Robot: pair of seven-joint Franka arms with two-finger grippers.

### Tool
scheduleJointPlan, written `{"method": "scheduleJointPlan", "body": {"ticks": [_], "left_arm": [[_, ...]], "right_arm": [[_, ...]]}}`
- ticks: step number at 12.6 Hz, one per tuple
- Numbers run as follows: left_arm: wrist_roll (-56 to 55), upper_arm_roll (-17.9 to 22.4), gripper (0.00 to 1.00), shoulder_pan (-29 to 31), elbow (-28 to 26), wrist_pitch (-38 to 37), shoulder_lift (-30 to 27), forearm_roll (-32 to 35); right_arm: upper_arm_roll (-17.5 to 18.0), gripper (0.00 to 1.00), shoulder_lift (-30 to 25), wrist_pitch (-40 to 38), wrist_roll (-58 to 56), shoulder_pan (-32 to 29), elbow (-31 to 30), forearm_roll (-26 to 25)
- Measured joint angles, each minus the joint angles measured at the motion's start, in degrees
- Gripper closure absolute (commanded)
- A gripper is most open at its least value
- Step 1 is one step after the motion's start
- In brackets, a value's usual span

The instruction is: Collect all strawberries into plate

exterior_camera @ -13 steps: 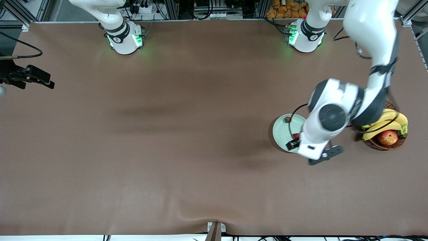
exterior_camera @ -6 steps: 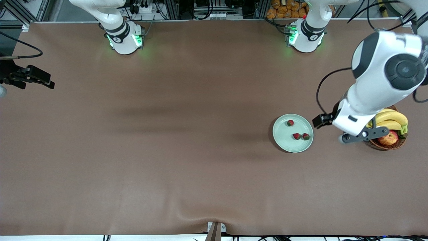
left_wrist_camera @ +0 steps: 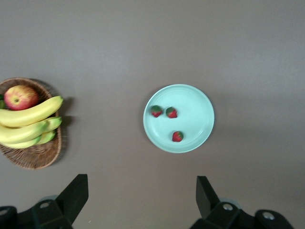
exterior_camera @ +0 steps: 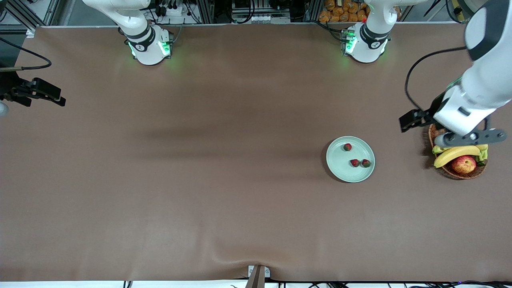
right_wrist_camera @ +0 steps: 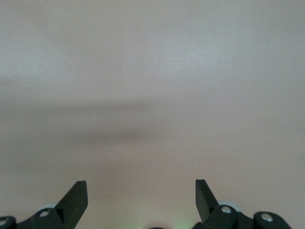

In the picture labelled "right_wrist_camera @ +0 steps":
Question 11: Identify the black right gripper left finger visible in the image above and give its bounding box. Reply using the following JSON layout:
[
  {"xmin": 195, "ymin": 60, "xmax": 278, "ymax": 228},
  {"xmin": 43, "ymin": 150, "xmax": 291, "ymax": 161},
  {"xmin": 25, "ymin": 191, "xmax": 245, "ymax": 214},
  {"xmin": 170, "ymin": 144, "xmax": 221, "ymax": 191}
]
[{"xmin": 0, "ymin": 180, "xmax": 88, "ymax": 229}]

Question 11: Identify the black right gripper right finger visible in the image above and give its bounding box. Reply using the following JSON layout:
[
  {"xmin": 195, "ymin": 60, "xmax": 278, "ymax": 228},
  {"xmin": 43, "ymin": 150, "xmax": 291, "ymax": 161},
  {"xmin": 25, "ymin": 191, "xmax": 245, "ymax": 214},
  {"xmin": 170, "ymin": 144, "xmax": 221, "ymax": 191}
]
[{"xmin": 193, "ymin": 179, "xmax": 291, "ymax": 229}]

